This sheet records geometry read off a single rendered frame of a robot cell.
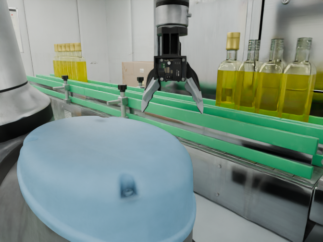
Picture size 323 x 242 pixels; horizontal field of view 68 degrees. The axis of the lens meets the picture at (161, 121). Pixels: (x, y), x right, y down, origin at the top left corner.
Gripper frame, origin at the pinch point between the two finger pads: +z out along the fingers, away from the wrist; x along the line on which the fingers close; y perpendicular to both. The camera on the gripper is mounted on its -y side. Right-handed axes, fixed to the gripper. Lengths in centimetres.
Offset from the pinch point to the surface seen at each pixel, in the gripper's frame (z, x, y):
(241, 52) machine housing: -16.6, 20.6, -25.9
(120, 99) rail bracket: -1.4, -18.6, -16.6
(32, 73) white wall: -3, -358, -454
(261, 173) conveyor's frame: 9.8, 19.4, 12.2
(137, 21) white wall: -120, -127, -518
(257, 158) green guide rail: 7.6, 19.1, 9.7
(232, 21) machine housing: -26.6, 17.4, -27.7
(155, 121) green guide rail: 4.6, -6.1, -10.4
